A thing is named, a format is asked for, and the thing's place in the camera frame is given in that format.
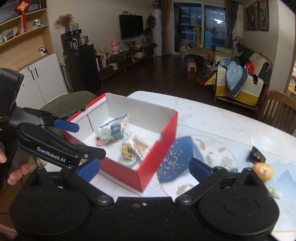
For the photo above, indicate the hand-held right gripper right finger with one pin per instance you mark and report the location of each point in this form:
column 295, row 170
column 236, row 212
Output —
column 198, row 170

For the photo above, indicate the red knot ornament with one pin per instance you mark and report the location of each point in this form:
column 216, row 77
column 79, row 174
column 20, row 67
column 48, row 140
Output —
column 22, row 7

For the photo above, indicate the yellow candy packet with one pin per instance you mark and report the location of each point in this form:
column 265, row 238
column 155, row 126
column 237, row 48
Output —
column 126, row 148

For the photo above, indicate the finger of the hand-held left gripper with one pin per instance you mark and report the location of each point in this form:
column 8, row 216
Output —
column 94, row 153
column 66, row 125

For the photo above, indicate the flat screen television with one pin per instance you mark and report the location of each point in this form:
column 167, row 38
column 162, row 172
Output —
column 131, row 26

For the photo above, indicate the black water dispenser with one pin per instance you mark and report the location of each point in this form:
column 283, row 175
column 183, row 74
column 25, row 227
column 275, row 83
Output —
column 81, row 67

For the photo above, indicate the yellow curtain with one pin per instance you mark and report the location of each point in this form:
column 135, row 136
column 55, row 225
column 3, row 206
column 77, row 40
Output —
column 168, row 25

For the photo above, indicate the cotton swab packet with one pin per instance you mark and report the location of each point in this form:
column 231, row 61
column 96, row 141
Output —
column 138, row 148

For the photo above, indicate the olive green chair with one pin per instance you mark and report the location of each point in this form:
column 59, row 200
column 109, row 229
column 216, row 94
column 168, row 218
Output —
column 69, row 103

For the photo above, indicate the vase with dried flowers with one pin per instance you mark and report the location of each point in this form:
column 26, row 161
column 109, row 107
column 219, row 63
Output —
column 66, row 23

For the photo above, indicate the white cabinet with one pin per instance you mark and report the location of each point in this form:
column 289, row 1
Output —
column 41, row 81

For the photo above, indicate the white tower air conditioner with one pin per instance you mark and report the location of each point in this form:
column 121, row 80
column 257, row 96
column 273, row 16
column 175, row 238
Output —
column 157, row 32

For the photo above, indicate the printed blue table mat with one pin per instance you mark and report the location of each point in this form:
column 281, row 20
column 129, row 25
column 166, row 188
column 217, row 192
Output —
column 231, row 162

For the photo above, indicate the green potted plant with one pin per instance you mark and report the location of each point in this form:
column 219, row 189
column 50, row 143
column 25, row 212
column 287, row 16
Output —
column 150, row 24

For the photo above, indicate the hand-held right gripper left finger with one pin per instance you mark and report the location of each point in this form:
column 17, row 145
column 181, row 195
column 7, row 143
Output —
column 89, row 170

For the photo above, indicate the red cardboard box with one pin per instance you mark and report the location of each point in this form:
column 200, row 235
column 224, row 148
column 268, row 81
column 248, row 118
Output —
column 152, row 166

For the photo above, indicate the low coffee table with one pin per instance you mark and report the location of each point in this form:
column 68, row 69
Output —
column 194, row 52

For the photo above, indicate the sofa with yellow cover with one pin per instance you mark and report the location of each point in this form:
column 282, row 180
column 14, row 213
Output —
column 252, row 88

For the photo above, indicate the person's left hand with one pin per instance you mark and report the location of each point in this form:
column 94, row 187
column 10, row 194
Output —
column 19, row 172

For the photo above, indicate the yellow squishy toy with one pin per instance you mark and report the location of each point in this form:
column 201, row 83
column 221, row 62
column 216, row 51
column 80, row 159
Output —
column 263, row 171

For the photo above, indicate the pink plush toy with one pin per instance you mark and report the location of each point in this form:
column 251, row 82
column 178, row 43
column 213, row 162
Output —
column 114, row 46

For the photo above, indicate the dark snack packet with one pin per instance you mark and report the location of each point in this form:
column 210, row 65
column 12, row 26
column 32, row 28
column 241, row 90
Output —
column 256, row 154

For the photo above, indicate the grey blue curtain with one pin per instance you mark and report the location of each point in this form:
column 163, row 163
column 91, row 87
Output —
column 231, row 23

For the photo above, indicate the dark television cabinet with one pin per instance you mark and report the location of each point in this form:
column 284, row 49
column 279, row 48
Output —
column 124, row 60

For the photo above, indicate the dark framed wall pictures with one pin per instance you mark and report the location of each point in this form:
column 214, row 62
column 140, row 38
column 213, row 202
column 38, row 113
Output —
column 256, row 15

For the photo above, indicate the yellow giraffe toy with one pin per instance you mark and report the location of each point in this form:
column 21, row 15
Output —
column 197, row 36

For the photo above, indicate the wooden wall shelf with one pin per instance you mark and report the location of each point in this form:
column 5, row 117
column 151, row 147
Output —
column 25, row 39

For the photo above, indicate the wooden chair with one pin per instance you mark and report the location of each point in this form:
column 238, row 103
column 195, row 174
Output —
column 279, row 111

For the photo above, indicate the pile of clothes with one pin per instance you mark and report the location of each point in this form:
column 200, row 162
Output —
column 234, row 76

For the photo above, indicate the pink plastic stool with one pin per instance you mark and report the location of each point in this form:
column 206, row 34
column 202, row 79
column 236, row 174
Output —
column 192, row 66

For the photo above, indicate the blue white plastic bag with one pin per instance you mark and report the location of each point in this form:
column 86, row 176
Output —
column 111, row 129

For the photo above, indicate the small white green toy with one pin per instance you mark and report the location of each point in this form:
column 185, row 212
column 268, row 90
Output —
column 275, row 191

